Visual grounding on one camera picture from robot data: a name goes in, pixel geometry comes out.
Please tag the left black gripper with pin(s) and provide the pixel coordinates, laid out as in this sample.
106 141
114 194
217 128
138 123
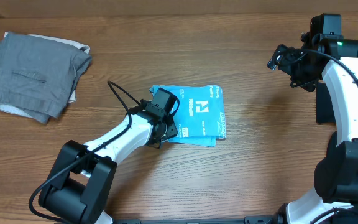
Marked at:
171 130

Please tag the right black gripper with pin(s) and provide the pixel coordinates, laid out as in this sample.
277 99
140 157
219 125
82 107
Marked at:
309 83

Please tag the light blue printed t-shirt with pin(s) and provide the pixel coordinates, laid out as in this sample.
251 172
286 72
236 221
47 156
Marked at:
200 117

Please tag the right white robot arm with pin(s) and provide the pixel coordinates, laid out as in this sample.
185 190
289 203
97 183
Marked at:
299 211

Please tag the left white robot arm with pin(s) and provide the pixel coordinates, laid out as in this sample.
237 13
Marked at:
78 185

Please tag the folded grey shorts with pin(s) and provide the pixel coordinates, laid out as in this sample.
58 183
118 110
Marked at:
33 74

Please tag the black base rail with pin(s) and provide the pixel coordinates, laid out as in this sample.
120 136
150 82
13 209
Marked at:
253 219

